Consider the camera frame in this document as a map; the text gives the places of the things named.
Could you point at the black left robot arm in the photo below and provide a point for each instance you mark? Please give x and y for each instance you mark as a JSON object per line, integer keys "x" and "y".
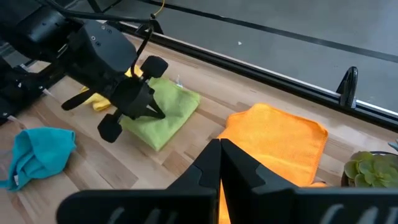
{"x": 37, "y": 31}

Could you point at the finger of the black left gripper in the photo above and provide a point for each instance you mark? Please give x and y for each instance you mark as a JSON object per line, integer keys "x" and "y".
{"x": 154, "y": 67}
{"x": 109, "y": 128}

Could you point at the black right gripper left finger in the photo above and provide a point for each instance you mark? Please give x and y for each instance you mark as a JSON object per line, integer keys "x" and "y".
{"x": 192, "y": 199}

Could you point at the potted succulent plant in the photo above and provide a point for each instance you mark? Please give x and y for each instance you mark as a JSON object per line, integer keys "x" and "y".
{"x": 373, "y": 171}

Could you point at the green microfiber towel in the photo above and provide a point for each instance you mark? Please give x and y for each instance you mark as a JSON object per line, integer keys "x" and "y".
{"x": 177, "y": 102}

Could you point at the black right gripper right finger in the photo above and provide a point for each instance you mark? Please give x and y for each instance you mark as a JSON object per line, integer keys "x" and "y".
{"x": 255, "y": 199}

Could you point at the orange microfiber towel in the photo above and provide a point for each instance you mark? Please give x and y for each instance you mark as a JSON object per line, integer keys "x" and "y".
{"x": 280, "y": 140}

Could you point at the teal microfiber towel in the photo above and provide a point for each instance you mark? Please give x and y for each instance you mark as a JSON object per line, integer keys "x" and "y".
{"x": 40, "y": 152}

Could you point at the yellow microfiber towel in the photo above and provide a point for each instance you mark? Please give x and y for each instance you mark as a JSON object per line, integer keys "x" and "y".
{"x": 98, "y": 101}

